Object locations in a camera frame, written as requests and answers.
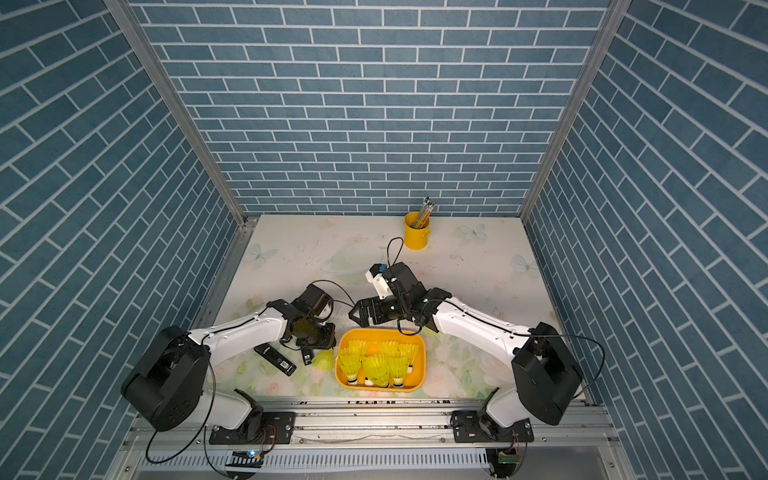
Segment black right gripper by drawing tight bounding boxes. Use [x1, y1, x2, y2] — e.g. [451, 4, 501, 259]
[349, 296, 412, 326]

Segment yellow-green shuttlecock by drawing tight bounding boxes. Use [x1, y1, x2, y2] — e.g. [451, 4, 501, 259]
[337, 340, 368, 385]
[311, 349, 334, 373]
[379, 341, 401, 360]
[387, 356, 411, 388]
[398, 343, 419, 373]
[362, 353, 390, 388]

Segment orange plastic storage box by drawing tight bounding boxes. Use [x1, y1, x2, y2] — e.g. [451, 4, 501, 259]
[334, 328, 427, 393]

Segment black robot base joint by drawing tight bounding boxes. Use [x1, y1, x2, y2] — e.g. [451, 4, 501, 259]
[450, 387, 534, 443]

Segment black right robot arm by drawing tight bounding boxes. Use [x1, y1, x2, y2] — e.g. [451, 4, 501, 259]
[349, 262, 584, 431]

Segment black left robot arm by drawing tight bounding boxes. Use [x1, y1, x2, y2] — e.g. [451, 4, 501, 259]
[121, 284, 335, 443]

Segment black loose gripper finger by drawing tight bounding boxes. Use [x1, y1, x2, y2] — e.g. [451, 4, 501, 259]
[301, 348, 314, 366]
[253, 343, 297, 377]

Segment yellow pen holder cup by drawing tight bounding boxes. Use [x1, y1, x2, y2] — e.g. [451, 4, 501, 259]
[404, 212, 430, 251]

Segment pencils in cup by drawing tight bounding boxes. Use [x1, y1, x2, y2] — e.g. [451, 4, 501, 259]
[411, 197, 434, 229]

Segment black left base joint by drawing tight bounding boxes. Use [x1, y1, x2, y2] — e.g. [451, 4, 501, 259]
[208, 389, 296, 445]

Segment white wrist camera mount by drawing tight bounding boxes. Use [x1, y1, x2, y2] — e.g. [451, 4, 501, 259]
[365, 263, 394, 300]

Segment aluminium table edge rail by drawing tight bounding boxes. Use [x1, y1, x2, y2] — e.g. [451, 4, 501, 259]
[152, 217, 259, 391]

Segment aluminium right corner post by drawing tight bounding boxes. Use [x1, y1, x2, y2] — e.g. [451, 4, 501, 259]
[518, 0, 634, 222]

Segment aluminium corner frame post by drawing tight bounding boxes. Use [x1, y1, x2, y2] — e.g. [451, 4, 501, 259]
[103, 0, 247, 226]

